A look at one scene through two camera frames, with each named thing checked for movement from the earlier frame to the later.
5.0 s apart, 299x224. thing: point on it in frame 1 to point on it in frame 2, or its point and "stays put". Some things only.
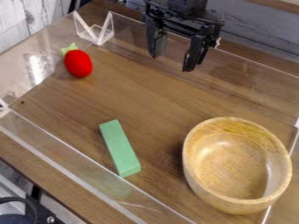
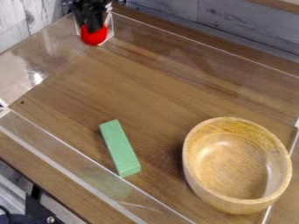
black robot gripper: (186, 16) to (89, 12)
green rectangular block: (122, 153) stays put
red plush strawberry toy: (78, 60) to (97, 38)
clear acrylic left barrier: (33, 59) stays put
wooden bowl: (238, 165) stays put
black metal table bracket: (46, 215) stays put
